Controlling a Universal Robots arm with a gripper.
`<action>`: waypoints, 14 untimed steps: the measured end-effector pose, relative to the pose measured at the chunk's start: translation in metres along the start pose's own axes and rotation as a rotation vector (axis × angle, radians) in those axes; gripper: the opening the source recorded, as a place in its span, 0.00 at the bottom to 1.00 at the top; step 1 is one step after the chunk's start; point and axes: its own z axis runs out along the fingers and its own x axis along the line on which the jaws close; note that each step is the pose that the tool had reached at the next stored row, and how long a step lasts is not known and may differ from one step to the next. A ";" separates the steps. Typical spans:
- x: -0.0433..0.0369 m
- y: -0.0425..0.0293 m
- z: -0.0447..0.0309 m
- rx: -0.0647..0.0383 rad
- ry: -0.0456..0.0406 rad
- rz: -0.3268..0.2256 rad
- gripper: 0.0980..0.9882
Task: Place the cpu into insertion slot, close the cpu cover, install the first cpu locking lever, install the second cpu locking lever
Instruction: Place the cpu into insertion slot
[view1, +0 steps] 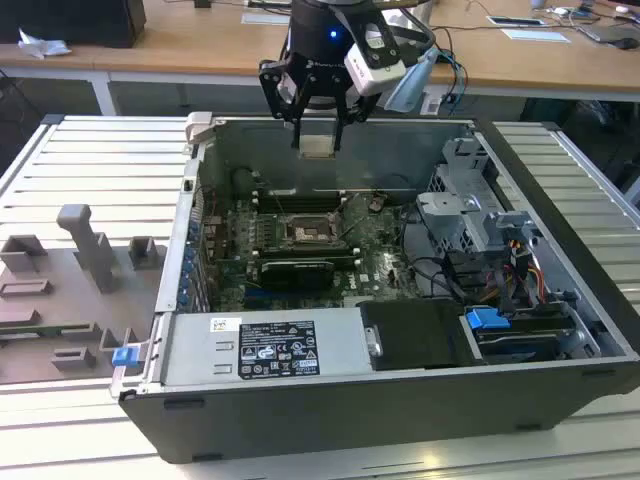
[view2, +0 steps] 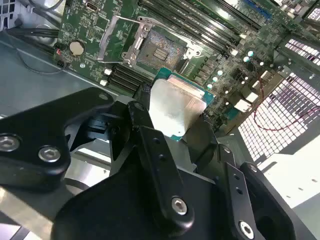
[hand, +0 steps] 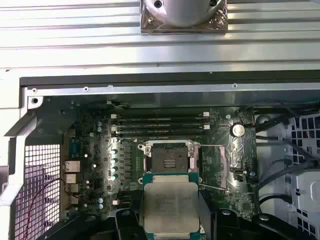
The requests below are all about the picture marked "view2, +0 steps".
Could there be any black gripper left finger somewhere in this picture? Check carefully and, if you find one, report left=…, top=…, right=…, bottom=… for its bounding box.
left=0, top=84, right=196, bottom=232

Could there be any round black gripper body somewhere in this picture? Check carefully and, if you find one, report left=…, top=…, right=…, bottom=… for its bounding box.
left=51, top=169, right=235, bottom=240

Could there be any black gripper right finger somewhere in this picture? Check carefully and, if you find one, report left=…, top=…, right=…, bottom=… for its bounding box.
left=184, top=113, right=299, bottom=240

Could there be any silver CPU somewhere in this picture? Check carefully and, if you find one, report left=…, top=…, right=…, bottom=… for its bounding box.
left=147, top=66, right=217, bottom=143

